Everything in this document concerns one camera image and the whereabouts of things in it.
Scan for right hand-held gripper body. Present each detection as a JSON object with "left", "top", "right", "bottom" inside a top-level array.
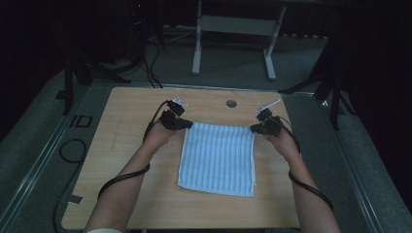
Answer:
[{"left": 254, "top": 98, "right": 285, "bottom": 137}]

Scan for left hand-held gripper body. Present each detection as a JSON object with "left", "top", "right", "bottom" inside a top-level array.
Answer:
[{"left": 159, "top": 96, "right": 189, "bottom": 131}]

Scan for blue striped towel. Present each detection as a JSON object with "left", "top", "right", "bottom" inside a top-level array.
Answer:
[{"left": 177, "top": 121, "right": 258, "bottom": 198}]

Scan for person's right hand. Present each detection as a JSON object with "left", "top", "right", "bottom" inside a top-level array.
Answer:
[{"left": 262, "top": 125, "right": 301, "bottom": 160}]

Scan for person's left hand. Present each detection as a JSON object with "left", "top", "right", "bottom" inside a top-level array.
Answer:
[{"left": 143, "top": 119, "right": 178, "bottom": 153}]

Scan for black metal stand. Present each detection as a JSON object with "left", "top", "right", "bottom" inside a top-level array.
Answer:
[
  {"left": 54, "top": 52, "right": 132, "bottom": 117},
  {"left": 278, "top": 38, "right": 358, "bottom": 131}
]

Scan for dark equipment tower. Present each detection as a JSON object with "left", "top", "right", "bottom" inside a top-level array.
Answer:
[{"left": 125, "top": 0, "right": 164, "bottom": 64}]

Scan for grey tape strip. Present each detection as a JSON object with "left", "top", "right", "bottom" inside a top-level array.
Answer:
[{"left": 67, "top": 194, "right": 85, "bottom": 206}]

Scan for person's pale sleeve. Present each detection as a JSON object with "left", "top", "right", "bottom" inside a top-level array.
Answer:
[{"left": 86, "top": 227, "right": 123, "bottom": 233}]

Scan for black cables on floor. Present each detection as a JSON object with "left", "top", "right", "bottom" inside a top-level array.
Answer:
[{"left": 141, "top": 41, "right": 164, "bottom": 89}]

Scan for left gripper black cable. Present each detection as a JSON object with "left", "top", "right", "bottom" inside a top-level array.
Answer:
[{"left": 96, "top": 100, "right": 172, "bottom": 200}]

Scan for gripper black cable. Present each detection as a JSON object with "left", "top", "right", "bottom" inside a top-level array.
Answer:
[
  {"left": 278, "top": 116, "right": 334, "bottom": 214},
  {"left": 96, "top": 100, "right": 172, "bottom": 200}
]

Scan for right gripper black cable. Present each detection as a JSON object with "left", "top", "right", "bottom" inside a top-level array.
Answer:
[{"left": 278, "top": 116, "right": 334, "bottom": 214}]

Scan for metal floor rail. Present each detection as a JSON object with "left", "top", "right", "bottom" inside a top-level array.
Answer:
[
  {"left": 319, "top": 96, "right": 388, "bottom": 233},
  {"left": 0, "top": 84, "right": 98, "bottom": 227}
]

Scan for white metal desk frame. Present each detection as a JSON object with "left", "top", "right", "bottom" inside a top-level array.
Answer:
[{"left": 191, "top": 0, "right": 289, "bottom": 82}]

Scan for black floor cable loop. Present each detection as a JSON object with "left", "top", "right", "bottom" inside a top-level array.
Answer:
[{"left": 51, "top": 138, "right": 87, "bottom": 233}]

